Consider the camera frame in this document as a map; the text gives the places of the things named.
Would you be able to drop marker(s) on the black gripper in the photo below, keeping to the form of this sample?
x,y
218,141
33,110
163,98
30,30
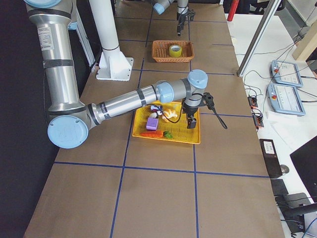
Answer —
x,y
181,18
190,110

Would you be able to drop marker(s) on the yellow tape roll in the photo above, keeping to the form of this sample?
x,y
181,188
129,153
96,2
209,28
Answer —
x,y
175,51

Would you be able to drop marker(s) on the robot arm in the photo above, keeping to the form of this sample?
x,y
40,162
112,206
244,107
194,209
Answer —
x,y
161,6
69,119

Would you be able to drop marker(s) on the yellow plastic woven basket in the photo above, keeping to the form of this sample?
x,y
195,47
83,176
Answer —
x,y
179,130

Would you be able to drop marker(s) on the brown wicker basket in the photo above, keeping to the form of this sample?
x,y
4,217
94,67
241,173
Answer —
x,y
160,51

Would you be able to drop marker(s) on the toy croissant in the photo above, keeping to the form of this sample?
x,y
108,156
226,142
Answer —
x,y
169,114

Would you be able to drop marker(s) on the purple foam cube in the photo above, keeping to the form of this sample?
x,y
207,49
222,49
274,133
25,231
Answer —
x,y
152,124

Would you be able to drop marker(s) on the toy carrot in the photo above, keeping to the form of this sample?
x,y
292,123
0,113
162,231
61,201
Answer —
x,y
157,134

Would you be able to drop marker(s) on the red cylinder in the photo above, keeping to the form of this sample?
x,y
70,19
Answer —
x,y
232,11

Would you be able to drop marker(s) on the orange black connector block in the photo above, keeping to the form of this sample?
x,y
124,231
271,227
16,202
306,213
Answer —
x,y
253,102

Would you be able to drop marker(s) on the near teach pendant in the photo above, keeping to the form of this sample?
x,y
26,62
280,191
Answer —
x,y
285,99

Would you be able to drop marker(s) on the teach pendant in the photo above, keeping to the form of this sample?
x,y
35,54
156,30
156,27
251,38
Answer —
x,y
286,73
285,99

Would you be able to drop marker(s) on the black power supply box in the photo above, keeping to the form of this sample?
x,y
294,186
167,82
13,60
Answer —
x,y
270,158

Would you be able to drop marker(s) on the far teach pendant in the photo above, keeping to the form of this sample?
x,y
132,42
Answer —
x,y
286,73

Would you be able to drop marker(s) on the black monitor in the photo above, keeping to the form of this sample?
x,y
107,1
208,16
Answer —
x,y
304,160

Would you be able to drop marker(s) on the aluminium camera post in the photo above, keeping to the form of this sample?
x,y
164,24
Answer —
x,y
265,20

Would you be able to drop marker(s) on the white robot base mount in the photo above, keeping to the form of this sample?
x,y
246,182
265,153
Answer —
x,y
113,65

